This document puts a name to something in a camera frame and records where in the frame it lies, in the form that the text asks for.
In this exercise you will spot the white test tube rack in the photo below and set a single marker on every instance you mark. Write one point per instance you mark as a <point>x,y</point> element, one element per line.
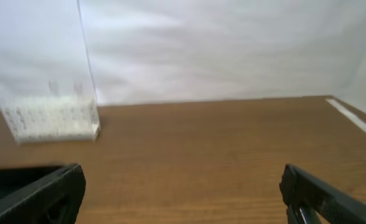
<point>52,121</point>

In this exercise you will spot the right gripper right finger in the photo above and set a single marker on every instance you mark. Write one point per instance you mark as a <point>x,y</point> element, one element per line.
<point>323,199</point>

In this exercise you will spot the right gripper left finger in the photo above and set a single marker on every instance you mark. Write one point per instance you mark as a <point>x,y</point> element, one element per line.
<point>55,196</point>

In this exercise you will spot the black tray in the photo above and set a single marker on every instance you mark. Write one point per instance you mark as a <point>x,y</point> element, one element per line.
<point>5,182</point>

